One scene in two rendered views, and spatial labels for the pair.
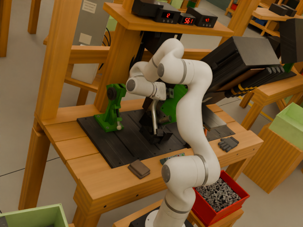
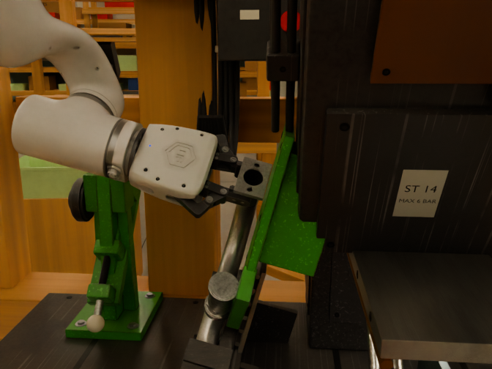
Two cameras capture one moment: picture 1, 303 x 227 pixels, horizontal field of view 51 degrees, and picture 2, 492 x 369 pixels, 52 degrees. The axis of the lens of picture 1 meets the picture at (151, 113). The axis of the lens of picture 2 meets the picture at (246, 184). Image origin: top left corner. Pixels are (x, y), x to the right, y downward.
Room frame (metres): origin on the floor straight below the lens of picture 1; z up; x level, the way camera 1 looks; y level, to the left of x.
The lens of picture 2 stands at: (1.27, -0.59, 1.36)
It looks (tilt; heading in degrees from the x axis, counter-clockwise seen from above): 14 degrees down; 55
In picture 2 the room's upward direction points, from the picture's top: straight up
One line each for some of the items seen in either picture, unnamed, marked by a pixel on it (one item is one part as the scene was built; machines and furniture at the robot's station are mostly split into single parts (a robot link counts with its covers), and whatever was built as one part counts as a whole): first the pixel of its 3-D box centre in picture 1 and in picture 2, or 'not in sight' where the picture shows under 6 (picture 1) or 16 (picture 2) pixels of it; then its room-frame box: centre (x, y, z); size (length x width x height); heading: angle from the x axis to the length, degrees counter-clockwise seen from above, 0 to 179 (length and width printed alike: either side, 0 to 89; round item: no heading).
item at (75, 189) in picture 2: (111, 93); (80, 199); (1.52, 0.25, 1.12); 0.07 x 0.03 x 0.08; 50
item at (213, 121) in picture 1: (196, 108); (419, 265); (1.77, -0.25, 1.11); 0.39 x 0.16 x 0.03; 50
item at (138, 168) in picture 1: (139, 169); not in sight; (1.26, -0.05, 0.91); 0.10 x 0.08 x 0.03; 60
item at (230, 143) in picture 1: (227, 143); not in sight; (1.86, -0.56, 0.91); 0.20 x 0.11 x 0.03; 149
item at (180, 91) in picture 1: (179, 100); (291, 209); (1.67, -0.12, 1.17); 0.13 x 0.12 x 0.20; 140
